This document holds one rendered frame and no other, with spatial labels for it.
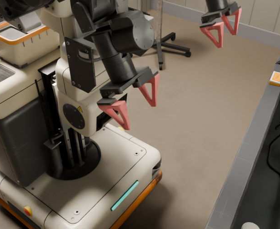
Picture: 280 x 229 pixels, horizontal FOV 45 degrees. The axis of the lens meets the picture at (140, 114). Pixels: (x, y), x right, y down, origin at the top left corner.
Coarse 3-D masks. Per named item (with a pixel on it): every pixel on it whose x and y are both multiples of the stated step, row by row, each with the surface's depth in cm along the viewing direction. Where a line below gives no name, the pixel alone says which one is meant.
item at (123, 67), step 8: (112, 56) 66; (120, 56) 66; (128, 56) 67; (104, 64) 67; (112, 64) 66; (120, 64) 66; (128, 64) 67; (112, 72) 67; (120, 72) 67; (128, 72) 67; (136, 72) 69; (144, 72) 70; (112, 80) 68; (120, 80) 67; (128, 80) 67; (104, 88) 68; (112, 88) 66; (120, 88) 65
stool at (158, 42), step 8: (160, 0) 254; (160, 8) 258; (160, 16) 262; (160, 24) 267; (160, 32) 272; (160, 40) 277; (160, 48) 273; (176, 48) 276; (184, 48) 275; (160, 56) 265; (160, 64) 263
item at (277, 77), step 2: (274, 74) 91; (276, 74) 91; (278, 74) 91; (274, 76) 90; (276, 76) 90; (278, 76) 90; (272, 78) 90; (274, 78) 90; (276, 78) 90; (278, 78) 90; (276, 80) 89; (278, 80) 89; (270, 82) 90; (272, 82) 89; (272, 84) 90; (274, 84) 89; (276, 84) 89; (278, 84) 89
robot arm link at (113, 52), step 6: (96, 30) 67; (102, 30) 64; (108, 30) 63; (96, 36) 64; (102, 36) 64; (108, 36) 64; (96, 42) 65; (102, 42) 64; (108, 42) 64; (96, 48) 67; (102, 48) 65; (108, 48) 65; (114, 48) 65; (102, 54) 66; (108, 54) 65; (114, 54) 65; (120, 54) 67
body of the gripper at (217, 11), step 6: (210, 0) 93; (216, 0) 92; (222, 0) 93; (210, 6) 94; (216, 6) 93; (222, 6) 93; (228, 6) 94; (210, 12) 95; (216, 12) 92; (222, 12) 91; (204, 18) 95
